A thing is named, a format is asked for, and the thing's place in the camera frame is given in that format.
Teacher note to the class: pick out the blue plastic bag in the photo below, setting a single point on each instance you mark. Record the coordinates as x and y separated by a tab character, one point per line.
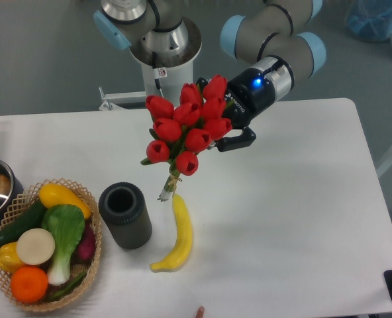
370	21

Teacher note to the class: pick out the purple sweet potato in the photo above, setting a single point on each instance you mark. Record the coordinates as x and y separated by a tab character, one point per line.
86	248

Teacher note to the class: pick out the yellow banana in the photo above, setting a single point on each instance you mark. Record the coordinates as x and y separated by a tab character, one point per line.
180	252

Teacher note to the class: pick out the woven wicker basket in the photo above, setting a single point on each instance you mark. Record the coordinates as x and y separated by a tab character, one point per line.
84	263

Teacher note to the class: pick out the green chili pepper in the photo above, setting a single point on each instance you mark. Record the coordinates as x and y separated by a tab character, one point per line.
67	289

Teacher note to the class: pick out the green bok choy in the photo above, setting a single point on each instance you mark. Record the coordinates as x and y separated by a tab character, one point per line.
66	224

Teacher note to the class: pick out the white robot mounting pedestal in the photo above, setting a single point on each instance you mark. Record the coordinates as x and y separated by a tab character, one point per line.
166	61

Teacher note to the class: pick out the yellow squash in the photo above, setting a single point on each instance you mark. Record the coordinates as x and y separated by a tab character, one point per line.
56	194

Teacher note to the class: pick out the yellow bell pepper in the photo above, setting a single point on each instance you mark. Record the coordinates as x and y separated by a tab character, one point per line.
9	259

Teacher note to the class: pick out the red tulip bouquet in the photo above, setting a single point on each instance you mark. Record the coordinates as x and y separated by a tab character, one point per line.
181	133

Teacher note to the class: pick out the white round radish slice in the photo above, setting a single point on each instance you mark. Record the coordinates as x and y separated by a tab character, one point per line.
35	246

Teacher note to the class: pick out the orange fruit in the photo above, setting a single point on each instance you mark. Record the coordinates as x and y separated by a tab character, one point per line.
29	284

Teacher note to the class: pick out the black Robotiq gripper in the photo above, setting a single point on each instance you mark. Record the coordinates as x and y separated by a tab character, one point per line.
252	92

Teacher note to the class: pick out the dark grey ribbed vase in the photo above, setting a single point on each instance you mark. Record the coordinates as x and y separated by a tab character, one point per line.
123	208

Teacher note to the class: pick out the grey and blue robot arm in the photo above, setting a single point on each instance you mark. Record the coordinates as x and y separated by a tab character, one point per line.
274	31

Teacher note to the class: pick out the green cucumber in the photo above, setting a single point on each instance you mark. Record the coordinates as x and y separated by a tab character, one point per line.
30	219

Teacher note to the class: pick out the fingertip at bottom edge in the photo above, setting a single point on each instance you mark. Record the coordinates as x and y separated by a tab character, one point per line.
200	312

